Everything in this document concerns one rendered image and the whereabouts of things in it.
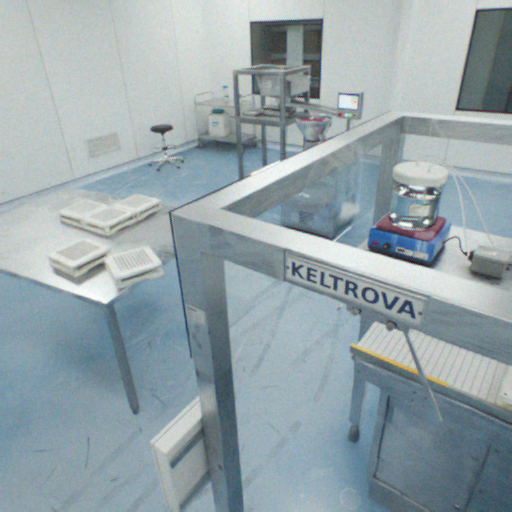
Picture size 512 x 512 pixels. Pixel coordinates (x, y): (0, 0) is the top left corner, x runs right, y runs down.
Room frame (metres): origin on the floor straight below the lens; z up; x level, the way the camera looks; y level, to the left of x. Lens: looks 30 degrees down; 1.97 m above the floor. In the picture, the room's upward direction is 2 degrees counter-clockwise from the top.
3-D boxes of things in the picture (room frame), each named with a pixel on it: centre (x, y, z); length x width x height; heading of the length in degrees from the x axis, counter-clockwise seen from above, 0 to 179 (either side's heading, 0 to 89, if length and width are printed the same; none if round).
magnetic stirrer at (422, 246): (1.16, -0.49, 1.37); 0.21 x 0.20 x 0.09; 142
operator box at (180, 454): (0.65, 0.18, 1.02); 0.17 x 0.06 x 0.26; 142
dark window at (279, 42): (7.26, -0.58, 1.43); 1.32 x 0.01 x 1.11; 54
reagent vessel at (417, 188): (1.16, -0.50, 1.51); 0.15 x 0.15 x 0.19
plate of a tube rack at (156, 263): (1.86, 0.65, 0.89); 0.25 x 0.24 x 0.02; 120
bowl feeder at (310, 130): (4.11, -0.68, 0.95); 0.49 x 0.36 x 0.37; 54
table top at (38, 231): (2.42, 1.13, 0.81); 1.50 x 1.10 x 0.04; 62
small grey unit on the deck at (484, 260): (1.00, -0.66, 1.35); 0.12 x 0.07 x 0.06; 52
